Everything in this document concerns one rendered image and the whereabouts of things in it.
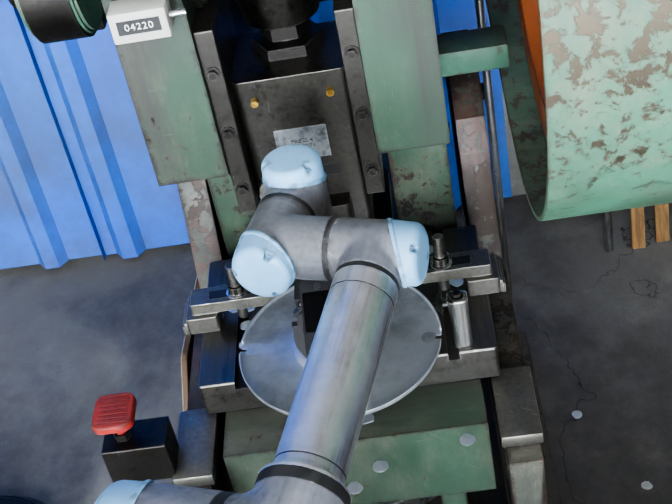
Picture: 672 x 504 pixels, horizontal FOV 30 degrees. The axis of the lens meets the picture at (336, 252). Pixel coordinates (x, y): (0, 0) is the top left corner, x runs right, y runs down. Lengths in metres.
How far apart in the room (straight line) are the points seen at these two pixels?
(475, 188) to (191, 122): 0.66
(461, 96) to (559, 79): 0.84
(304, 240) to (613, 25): 0.42
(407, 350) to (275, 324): 0.21
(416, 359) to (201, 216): 0.58
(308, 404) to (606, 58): 0.45
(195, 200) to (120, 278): 1.19
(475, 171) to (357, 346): 0.86
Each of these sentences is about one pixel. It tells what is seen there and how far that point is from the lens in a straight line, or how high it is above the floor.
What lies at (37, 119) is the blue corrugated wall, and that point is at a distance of 3.17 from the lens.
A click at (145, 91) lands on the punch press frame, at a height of 1.21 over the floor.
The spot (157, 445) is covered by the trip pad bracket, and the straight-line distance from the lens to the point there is 1.83.
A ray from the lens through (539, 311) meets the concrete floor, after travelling 2.96.
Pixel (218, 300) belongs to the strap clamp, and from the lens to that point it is 1.96.
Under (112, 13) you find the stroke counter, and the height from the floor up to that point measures 1.34.
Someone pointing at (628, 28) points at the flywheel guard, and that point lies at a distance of 1.27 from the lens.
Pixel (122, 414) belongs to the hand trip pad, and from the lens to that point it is 1.82.
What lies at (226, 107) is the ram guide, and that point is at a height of 1.16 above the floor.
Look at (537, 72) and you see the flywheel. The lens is 1.82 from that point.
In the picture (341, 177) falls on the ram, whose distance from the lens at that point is 1.72.
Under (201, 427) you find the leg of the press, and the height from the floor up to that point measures 0.64.
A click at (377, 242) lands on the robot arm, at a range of 1.39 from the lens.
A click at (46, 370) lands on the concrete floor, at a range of 3.13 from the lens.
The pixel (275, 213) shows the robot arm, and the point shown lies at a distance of 1.46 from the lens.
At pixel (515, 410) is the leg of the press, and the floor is 0.64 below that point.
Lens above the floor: 1.98
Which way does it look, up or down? 38 degrees down
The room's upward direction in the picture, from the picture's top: 12 degrees counter-clockwise
